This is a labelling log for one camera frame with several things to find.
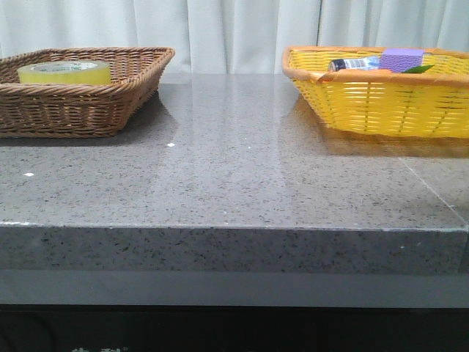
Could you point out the yellow tape roll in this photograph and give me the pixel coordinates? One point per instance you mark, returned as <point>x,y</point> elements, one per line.
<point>66,72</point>

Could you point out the white curtain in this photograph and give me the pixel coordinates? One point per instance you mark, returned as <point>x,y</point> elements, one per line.
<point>231,36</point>

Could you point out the small blue-label bottle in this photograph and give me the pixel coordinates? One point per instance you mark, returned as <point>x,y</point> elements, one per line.
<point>364,63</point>

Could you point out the purple foam block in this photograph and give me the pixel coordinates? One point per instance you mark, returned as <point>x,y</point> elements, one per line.
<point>398,60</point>

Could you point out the yellow woven plastic basket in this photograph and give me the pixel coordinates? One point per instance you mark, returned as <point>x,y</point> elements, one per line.
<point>433,104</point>

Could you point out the orange toy carrot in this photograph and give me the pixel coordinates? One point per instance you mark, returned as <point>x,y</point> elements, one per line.
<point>413,70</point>

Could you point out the brown wicker basket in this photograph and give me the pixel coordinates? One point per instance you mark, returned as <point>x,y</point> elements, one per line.
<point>79,110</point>

